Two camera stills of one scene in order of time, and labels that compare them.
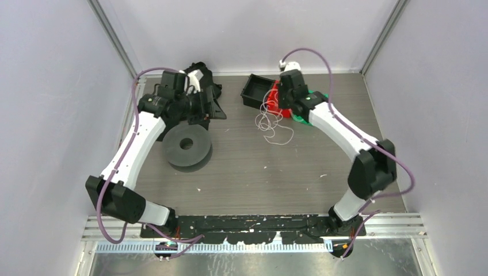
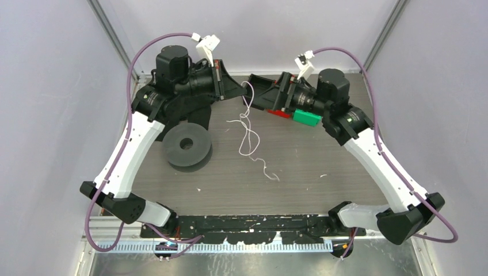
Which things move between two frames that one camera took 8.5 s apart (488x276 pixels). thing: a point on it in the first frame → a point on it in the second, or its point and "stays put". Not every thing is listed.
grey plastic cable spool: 192,160 stays put
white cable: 271,112 → 235,121
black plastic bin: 254,91 stays put
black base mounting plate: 245,229 stays put
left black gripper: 212,110 → 224,86
